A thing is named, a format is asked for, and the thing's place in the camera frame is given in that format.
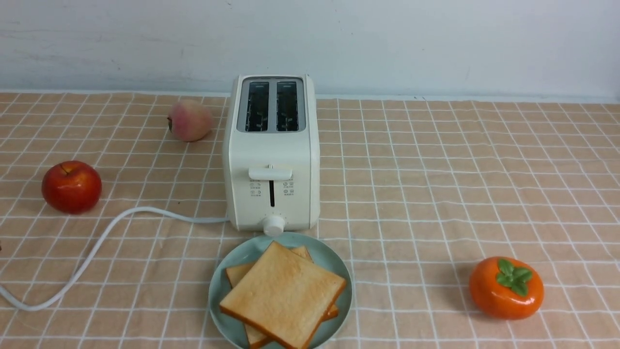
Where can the pink peach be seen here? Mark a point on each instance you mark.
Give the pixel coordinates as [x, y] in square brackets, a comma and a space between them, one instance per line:
[190, 121]

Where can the orange checkered tablecloth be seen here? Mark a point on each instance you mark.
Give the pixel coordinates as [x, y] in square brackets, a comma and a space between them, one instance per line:
[414, 194]

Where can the toasted bread slice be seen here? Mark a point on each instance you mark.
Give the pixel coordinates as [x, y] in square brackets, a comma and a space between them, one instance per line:
[284, 296]
[256, 339]

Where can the orange persimmon with green leaf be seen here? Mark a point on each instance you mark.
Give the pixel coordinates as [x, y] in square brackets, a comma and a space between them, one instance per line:
[505, 288]

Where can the light green round plate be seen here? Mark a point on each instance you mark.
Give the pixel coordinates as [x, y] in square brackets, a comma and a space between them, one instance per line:
[249, 251]

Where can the red apple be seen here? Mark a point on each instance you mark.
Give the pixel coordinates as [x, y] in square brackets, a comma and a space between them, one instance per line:
[72, 187]

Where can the white two-slot toaster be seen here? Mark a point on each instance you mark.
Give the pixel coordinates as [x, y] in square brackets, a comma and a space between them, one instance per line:
[271, 154]

